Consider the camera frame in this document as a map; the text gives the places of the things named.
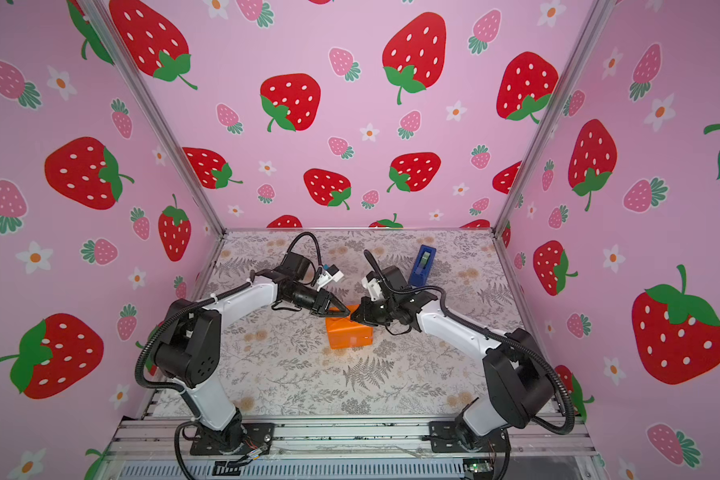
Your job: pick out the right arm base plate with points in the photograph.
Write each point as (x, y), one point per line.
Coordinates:
(455, 437)

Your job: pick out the aluminium front rail frame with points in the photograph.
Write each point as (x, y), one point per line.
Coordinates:
(351, 447)

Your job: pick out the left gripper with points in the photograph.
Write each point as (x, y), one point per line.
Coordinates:
(324, 301)

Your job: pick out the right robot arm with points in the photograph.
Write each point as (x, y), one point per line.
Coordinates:
(519, 382)

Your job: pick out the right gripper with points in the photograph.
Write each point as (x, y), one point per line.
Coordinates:
(363, 316)

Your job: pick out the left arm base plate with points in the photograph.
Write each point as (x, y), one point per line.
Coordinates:
(238, 439)

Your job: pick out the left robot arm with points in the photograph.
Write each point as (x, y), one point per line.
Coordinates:
(186, 347)

